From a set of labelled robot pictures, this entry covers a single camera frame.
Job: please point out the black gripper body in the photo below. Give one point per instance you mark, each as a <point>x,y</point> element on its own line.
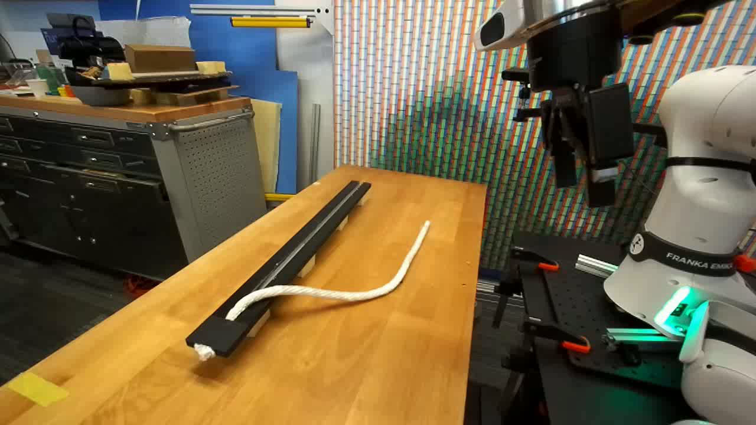
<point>576,54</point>

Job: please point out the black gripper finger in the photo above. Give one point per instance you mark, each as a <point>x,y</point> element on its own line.
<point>609,142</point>
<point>564,150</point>

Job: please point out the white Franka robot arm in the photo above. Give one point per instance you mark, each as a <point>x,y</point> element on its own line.
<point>710,203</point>

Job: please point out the aluminium extrusion bar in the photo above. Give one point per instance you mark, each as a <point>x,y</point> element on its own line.
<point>594,264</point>
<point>630,335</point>

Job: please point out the grey metal pole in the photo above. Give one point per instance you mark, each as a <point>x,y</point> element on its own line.
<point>314,142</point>

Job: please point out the yellow horizontal bar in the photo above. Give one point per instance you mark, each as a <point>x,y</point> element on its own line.
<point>268,21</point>

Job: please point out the white horizontal bar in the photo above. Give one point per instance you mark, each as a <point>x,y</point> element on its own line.
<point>261,9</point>

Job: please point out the yellow foam block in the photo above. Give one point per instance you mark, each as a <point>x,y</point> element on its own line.
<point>214,69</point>
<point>120,71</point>

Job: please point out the grey perforated metal cabinet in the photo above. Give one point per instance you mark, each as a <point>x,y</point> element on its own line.
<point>203,179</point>

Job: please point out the wooden beam under tray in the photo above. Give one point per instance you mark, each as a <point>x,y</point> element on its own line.
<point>196,94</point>

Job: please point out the brown cardboard box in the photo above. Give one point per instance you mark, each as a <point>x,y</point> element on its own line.
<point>161,60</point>

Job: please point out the black tray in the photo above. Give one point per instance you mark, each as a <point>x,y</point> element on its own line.
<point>156,78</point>

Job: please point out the green plastic item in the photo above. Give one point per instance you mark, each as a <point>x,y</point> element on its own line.
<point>50,80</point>

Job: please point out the yellow tape piece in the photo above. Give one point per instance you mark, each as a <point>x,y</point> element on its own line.
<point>38,388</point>

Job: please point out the black camera on stand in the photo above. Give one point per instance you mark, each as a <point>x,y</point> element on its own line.
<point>515,76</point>

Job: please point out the light rail support block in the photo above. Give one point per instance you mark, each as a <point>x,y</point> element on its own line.
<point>307,264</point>
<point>344,222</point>
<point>261,325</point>

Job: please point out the long black grooved rail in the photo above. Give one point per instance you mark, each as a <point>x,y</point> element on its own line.
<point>314,227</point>

